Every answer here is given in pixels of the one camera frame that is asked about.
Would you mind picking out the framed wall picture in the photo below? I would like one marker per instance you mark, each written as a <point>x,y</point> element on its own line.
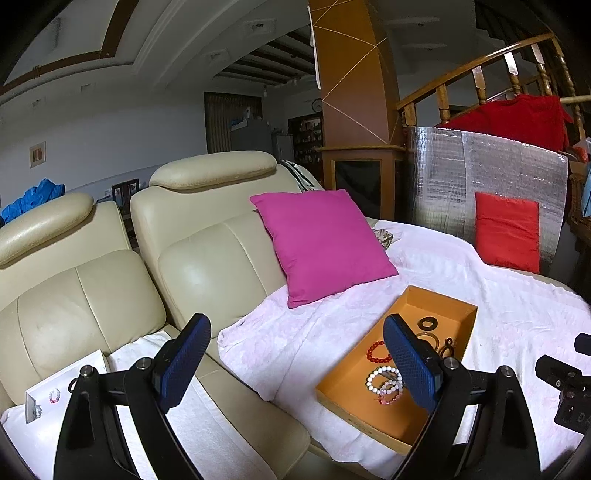
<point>38,154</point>

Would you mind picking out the white towel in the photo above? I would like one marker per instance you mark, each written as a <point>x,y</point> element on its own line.
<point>221,438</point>

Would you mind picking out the pink pillow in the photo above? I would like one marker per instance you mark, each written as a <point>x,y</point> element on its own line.
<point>323,244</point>

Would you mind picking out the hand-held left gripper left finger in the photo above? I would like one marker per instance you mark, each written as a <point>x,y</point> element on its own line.
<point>182,364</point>

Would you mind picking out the red cloth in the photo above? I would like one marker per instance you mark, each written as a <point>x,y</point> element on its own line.
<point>508,120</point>

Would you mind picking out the orange box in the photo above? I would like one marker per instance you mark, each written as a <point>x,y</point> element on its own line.
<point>351,392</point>

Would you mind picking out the patterned cloth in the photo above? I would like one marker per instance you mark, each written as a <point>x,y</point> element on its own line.
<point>383,237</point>

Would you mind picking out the round wall clock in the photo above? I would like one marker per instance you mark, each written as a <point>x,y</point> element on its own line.
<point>317,105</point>

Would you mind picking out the cream leather sofa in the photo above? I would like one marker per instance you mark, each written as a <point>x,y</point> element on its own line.
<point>207,258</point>

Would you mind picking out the grey refrigerator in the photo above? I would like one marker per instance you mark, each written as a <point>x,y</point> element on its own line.
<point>251,138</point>

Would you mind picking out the blue cloth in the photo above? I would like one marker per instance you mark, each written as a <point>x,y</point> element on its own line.
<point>37,196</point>

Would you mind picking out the striped cloth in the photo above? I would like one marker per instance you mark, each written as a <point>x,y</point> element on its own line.
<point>300,173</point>

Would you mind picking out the white blanket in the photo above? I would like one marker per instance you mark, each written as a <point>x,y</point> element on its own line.
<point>508,300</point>

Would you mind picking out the dark wooden shelf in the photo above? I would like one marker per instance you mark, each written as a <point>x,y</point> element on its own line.
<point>307,138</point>

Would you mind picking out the white flat box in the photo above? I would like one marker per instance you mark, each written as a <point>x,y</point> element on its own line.
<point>78,369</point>

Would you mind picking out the red pillow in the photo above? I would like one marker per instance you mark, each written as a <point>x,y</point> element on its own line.
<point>508,230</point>

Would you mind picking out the silver insulation sheet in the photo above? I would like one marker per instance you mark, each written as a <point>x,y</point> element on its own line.
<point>443,175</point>

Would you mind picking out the small picture frames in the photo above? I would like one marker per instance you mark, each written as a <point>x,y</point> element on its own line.
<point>124,191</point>

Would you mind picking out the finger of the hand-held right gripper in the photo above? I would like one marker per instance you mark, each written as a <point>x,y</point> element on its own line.
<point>584,344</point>
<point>551,369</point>

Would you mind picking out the metal bangle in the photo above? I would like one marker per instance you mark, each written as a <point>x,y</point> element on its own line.
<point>436,336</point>

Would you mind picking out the wooden stair railing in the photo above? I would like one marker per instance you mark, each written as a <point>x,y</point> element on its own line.
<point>466,69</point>

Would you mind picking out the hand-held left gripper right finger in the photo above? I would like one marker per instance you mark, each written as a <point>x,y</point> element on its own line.
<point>411,364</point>

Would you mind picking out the wooden pillar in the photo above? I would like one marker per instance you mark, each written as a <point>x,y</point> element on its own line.
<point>351,92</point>

